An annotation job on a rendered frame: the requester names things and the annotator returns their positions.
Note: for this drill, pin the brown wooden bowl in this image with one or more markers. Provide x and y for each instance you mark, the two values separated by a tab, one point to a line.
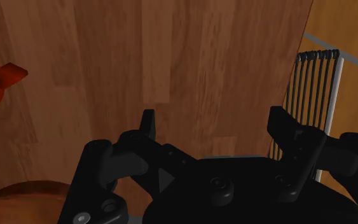
23	203

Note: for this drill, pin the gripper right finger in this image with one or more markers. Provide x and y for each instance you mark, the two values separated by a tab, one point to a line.
302	145

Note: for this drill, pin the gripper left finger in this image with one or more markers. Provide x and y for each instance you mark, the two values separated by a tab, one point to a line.
119	161

